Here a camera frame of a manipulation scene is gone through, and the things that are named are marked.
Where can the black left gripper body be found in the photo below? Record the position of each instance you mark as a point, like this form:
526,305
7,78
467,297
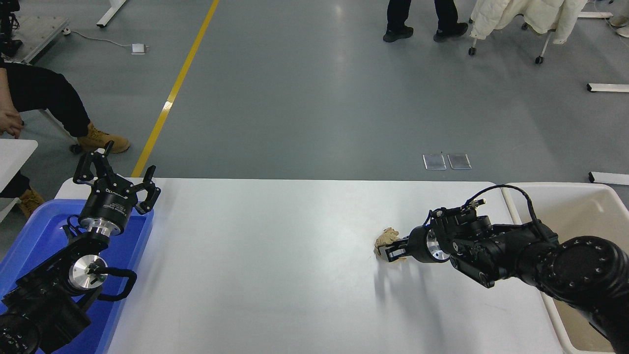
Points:
108,206

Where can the white desk foot beam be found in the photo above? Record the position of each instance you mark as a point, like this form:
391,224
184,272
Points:
110,12
594,14
609,178
609,87

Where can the tan paper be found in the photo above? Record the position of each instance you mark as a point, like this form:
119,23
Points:
385,237

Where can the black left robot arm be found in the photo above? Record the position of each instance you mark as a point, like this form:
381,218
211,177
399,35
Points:
44,295

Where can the white side table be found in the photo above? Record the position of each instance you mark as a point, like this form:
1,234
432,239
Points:
14,157

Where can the grey metal platform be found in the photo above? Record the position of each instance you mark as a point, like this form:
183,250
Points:
42,32

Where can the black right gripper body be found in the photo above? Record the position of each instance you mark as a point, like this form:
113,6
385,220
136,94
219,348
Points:
417,244

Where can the grey wheeled office chair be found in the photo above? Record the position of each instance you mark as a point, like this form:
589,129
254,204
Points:
74,149

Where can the black equipment on platform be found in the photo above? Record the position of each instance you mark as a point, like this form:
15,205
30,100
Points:
7,24

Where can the person's left hand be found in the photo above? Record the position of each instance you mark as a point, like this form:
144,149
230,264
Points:
10,124

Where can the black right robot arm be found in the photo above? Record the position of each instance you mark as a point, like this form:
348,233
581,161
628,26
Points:
580,265

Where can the large pale bin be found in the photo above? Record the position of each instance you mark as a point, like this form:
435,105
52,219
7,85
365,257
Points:
580,216

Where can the silver floor plate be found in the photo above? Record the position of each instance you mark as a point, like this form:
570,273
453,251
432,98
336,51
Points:
434,162
459,161

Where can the white power adapter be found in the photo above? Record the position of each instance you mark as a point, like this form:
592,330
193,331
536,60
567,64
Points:
138,48

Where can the wheeled chair under coat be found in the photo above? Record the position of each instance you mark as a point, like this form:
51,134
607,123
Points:
545,46

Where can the blue plastic tray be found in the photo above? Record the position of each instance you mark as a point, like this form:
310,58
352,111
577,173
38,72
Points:
29,246

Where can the person's left forearm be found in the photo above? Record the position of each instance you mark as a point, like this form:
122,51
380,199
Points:
4,88

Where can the white padded coat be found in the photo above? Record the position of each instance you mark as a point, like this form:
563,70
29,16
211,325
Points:
521,14

